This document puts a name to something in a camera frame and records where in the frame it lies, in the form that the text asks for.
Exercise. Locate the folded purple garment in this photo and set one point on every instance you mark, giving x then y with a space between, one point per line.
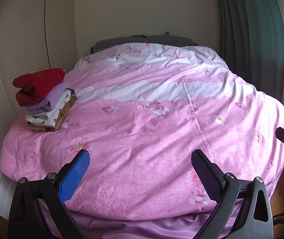
51 102

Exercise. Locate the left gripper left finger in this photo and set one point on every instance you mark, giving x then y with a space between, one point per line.
70 179

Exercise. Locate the white louvered wardrobe doors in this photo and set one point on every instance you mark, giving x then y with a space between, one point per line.
37 48

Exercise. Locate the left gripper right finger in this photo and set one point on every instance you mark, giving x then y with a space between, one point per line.
214 176

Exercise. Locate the folded white brown patterned garment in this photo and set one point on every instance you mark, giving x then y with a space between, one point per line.
52 120

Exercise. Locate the pink floral duvet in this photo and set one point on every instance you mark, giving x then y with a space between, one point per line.
141 110

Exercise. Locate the red knit sweater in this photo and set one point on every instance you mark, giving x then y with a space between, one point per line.
35 86

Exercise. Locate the dark grey headboard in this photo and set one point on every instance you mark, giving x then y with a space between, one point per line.
177 41

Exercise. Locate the purple bed sheet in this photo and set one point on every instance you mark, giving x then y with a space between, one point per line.
186 226

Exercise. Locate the green curtain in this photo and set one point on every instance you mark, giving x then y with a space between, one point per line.
251 41

